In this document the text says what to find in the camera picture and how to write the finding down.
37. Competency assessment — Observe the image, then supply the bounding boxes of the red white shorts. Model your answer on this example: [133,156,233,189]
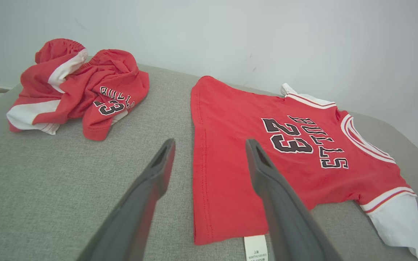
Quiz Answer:
[190,75,418,261]

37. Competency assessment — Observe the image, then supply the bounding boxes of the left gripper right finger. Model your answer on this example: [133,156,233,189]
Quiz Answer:
[245,139,344,261]

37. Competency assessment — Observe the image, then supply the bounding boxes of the red basketball jersey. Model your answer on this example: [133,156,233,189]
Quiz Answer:
[7,38,150,141]

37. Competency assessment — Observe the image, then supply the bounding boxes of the grey fabric sofa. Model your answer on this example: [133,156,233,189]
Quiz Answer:
[0,63,418,261]

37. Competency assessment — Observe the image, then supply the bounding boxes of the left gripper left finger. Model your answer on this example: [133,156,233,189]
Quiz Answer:
[77,138,176,261]

